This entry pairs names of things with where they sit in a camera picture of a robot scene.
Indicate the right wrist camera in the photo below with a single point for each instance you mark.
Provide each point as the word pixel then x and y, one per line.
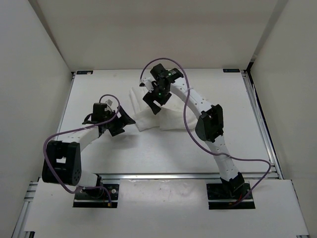
pixel 147 82

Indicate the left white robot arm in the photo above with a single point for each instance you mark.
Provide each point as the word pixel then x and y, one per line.
pixel 63 158

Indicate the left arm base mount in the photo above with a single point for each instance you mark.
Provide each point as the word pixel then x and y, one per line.
pixel 98 198

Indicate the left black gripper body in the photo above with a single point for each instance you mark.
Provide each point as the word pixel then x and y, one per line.
pixel 113 122

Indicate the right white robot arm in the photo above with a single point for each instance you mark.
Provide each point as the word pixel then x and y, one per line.
pixel 209 129

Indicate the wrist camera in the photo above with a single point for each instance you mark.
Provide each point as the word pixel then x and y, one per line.
pixel 108 102
pixel 147 82

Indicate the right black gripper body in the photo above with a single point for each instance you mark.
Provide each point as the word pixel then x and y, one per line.
pixel 162 95

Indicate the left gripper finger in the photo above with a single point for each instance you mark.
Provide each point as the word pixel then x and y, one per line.
pixel 115 128
pixel 124 118

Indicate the white skirt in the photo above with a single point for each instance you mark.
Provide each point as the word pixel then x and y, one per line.
pixel 170 116

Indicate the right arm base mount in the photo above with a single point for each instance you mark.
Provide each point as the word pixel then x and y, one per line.
pixel 219 199

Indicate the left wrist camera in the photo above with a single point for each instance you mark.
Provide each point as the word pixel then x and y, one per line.
pixel 108 102

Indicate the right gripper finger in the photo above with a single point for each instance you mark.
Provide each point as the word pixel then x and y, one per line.
pixel 155 108
pixel 149 100

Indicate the aluminium front rail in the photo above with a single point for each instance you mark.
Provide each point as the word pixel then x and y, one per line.
pixel 160 176

